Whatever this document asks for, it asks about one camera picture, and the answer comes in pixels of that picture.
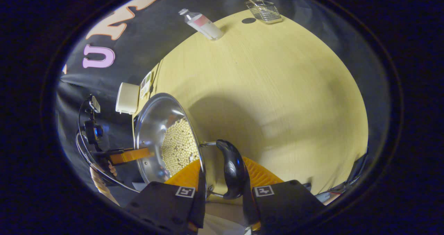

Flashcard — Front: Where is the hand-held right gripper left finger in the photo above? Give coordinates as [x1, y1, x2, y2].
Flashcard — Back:
[125, 159, 207, 234]

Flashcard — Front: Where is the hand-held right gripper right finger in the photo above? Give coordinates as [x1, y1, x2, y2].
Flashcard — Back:
[241, 156, 326, 233]

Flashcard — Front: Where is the steel pot with black handles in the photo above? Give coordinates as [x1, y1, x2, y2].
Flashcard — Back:
[134, 93, 249, 200]

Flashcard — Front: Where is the pile of yellow beans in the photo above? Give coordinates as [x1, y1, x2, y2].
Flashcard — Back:
[161, 117, 200, 176]

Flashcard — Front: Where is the white toaster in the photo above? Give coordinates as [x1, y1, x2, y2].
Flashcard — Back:
[115, 82, 140, 115]

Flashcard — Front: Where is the white divided bean tray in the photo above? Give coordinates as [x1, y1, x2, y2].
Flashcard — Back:
[139, 71, 153, 99]

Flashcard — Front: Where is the black backdrop cloth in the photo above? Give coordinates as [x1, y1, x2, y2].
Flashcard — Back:
[55, 0, 347, 208]

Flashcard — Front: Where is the small clear bottle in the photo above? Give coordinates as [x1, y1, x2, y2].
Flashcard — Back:
[178, 8, 224, 41]

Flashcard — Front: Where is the clear glass cup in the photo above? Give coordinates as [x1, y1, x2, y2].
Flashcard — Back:
[246, 0, 283, 24]

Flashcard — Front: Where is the grey looped cable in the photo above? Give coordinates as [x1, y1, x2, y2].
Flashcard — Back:
[76, 100, 141, 194]

